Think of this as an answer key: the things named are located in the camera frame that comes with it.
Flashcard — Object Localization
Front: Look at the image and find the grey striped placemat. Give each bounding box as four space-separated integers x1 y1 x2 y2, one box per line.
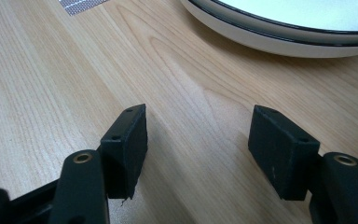
58 0 110 17

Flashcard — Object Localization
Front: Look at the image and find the white plate with dark rim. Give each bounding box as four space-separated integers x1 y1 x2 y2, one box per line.
180 0 358 59
187 0 358 45

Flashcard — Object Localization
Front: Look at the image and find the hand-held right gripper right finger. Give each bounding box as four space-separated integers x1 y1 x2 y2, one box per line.
247 105 321 201

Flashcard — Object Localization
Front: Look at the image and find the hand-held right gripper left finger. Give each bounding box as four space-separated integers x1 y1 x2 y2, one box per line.
100 103 148 200

